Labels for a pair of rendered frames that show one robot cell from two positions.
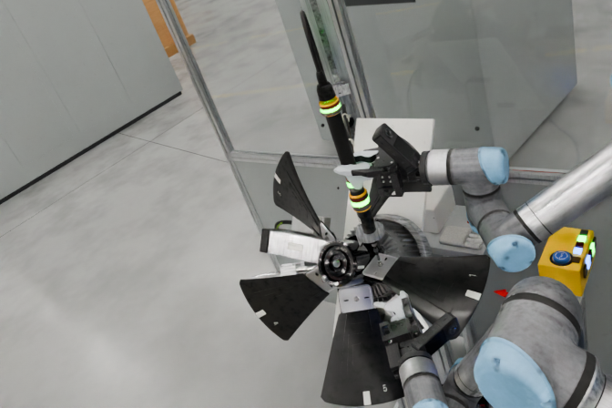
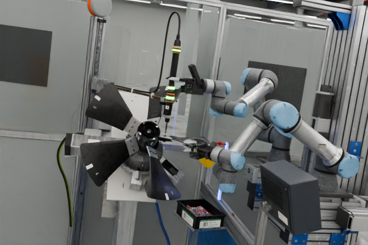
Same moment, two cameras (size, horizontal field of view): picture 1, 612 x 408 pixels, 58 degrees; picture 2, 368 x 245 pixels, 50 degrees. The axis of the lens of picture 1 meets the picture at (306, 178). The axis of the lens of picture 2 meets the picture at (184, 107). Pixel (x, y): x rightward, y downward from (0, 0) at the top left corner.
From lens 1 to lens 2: 1.67 m
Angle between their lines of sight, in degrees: 59
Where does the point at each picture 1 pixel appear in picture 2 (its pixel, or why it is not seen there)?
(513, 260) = (244, 111)
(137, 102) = not seen: outside the picture
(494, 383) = (282, 112)
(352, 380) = (160, 187)
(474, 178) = (222, 89)
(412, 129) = (146, 98)
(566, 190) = (253, 93)
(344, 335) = (153, 166)
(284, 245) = (85, 140)
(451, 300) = not seen: hidden behind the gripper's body
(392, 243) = not seen: hidden behind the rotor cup
